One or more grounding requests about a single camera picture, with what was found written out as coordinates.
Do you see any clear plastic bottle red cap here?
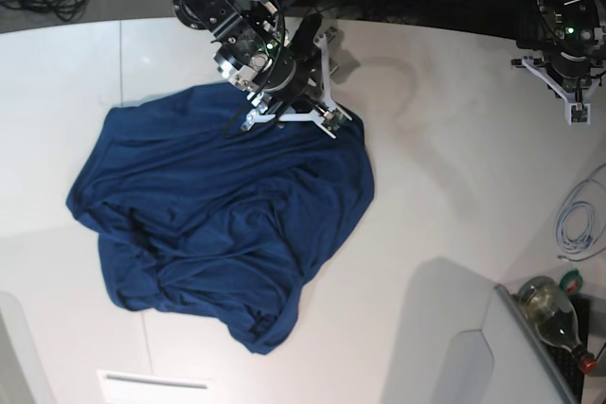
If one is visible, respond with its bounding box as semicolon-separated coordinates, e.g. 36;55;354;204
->
517;276;597;375

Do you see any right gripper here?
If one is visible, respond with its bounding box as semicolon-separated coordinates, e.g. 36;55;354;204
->
215;13;352;138

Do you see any green tape roll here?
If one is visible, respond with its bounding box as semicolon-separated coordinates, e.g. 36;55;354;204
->
560;269;583;296

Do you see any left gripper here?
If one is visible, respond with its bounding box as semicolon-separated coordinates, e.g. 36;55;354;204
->
510;44;605;125

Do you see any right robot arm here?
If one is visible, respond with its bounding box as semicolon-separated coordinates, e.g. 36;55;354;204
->
173;0;351;137

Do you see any dark blue t-shirt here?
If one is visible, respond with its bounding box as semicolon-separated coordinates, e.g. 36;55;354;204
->
66;83;375;355

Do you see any coiled light blue cable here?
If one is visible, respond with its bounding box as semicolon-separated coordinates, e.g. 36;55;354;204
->
554;173;606;262

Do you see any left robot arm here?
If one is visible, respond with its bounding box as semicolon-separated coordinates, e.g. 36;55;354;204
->
511;0;605;125

